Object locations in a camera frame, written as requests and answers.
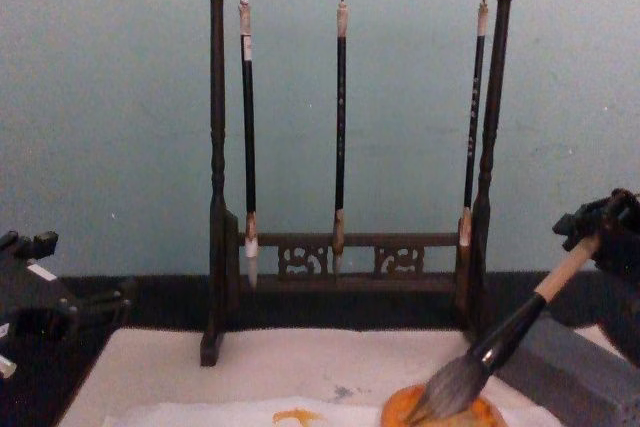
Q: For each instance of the white felt mat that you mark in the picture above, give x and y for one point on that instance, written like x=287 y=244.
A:
x=280 y=362

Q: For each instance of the orange round dish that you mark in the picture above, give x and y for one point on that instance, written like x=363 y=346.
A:
x=482 y=412

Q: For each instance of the large brush with grey bristles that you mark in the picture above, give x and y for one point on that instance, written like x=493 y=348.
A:
x=505 y=332

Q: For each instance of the hanging brush with white tip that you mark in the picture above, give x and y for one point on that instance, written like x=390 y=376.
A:
x=248 y=137

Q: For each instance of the white paper with orange stain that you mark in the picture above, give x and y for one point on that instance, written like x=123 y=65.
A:
x=200 y=414

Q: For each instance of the hanging brush with brown tip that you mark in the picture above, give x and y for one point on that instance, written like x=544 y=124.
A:
x=340 y=137

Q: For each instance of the thin hanging brush, pale tip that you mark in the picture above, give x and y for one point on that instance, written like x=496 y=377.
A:
x=474 y=127

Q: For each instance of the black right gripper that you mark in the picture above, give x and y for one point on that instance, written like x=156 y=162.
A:
x=620 y=287

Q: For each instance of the grey rectangular block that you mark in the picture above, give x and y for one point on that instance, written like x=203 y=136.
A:
x=565 y=372

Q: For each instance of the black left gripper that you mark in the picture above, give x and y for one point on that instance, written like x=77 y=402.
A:
x=30 y=302

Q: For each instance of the black table cloth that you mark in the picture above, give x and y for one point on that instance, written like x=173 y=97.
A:
x=45 y=387

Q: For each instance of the dark carved wooden brush rack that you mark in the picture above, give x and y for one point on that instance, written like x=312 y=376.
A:
x=217 y=147

